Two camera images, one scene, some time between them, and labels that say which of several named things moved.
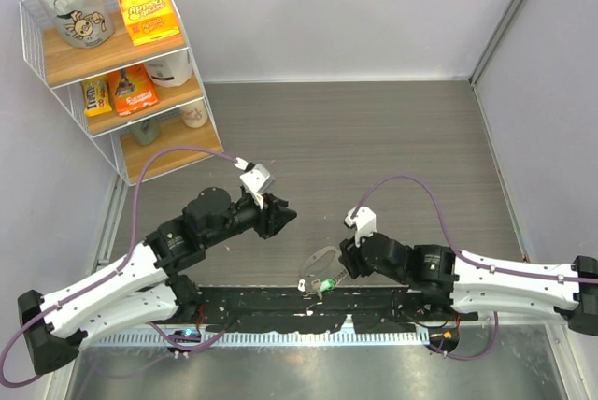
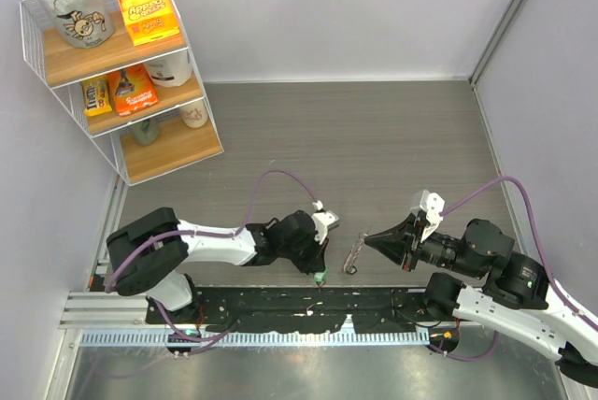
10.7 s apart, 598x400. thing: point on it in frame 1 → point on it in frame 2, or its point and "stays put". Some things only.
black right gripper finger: [353, 265] → [397, 237]
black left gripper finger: [283, 217] → [318, 265]
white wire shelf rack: [114, 52] stays put
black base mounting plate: [281, 308] stays put
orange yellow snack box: [148, 13] stays put
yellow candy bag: [95, 95] stays put
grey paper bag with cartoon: [78, 13] stays put
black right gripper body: [367, 267] → [413, 252]
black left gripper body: [250, 215] → [304, 253]
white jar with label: [171, 71] stays put
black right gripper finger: [348, 248] → [397, 252]
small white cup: [195, 114] stays put
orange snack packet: [133, 89] stays put
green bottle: [147, 132] stays put
